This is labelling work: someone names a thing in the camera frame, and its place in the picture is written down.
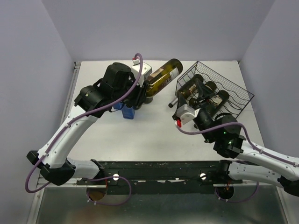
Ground green bottle grey foil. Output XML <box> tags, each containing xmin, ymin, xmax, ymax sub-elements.
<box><xmin>145</xmin><ymin>58</ymin><xmax>183</xmax><ymax>98</ymax></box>

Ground short blue glass bottle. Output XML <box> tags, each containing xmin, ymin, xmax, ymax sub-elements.
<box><xmin>121</xmin><ymin>105</ymin><xmax>135</xmax><ymax>119</ymax></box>

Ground purple cable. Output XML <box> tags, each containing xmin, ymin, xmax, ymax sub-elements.
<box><xmin>25</xmin><ymin>53</ymin><xmax>143</xmax><ymax>194</ymax></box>
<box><xmin>177</xmin><ymin>123</ymin><xmax>299</xmax><ymax>167</ymax></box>

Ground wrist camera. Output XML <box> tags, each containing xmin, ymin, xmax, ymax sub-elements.
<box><xmin>174</xmin><ymin>104</ymin><xmax>199</xmax><ymax>125</ymax></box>
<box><xmin>131</xmin><ymin>59</ymin><xmax>152</xmax><ymax>86</ymax></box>

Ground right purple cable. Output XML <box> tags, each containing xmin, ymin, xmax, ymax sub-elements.
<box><xmin>177</xmin><ymin>123</ymin><xmax>299</xmax><ymax>167</ymax></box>

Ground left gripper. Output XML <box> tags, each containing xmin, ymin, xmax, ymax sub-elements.
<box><xmin>113</xmin><ymin>73</ymin><xmax>149</xmax><ymax>108</ymax></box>

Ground black wire wine rack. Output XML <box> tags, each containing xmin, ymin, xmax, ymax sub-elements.
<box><xmin>175</xmin><ymin>61</ymin><xmax>254</xmax><ymax>118</ymax></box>

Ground tall blue glass bottle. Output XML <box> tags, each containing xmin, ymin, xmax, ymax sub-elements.
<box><xmin>113</xmin><ymin>102</ymin><xmax>123</xmax><ymax>110</ymax></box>

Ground rear tall green bottle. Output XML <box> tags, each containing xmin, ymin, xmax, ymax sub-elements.
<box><xmin>144</xmin><ymin>98</ymin><xmax>153</xmax><ymax>104</ymax></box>

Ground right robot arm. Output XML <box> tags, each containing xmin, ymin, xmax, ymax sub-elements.
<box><xmin>173</xmin><ymin>91</ymin><xmax>299</xmax><ymax>196</ymax></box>

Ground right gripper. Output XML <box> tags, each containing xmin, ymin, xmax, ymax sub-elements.
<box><xmin>172</xmin><ymin>77</ymin><xmax>217</xmax><ymax>143</ymax></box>

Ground black mounting base plate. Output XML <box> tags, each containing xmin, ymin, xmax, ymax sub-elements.
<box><xmin>77</xmin><ymin>160</ymin><xmax>242</xmax><ymax>195</ymax></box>

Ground green wine bottle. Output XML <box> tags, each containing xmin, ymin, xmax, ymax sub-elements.
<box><xmin>189</xmin><ymin>81</ymin><xmax>217</xmax><ymax>106</ymax></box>
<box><xmin>168</xmin><ymin>74</ymin><xmax>204</xmax><ymax>108</ymax></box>
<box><xmin>207</xmin><ymin>90</ymin><xmax>229</xmax><ymax>115</ymax></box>

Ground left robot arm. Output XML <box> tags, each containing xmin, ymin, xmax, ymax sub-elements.
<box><xmin>27</xmin><ymin>60</ymin><xmax>152</xmax><ymax>186</ymax></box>

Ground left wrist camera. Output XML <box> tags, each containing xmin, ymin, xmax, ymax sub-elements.
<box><xmin>131</xmin><ymin>59</ymin><xmax>152</xmax><ymax>86</ymax></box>

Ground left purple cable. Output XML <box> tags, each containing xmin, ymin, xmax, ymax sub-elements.
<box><xmin>25</xmin><ymin>53</ymin><xmax>143</xmax><ymax>194</ymax></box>

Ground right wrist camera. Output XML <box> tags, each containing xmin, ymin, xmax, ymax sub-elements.
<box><xmin>174</xmin><ymin>104</ymin><xmax>199</xmax><ymax>125</ymax></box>

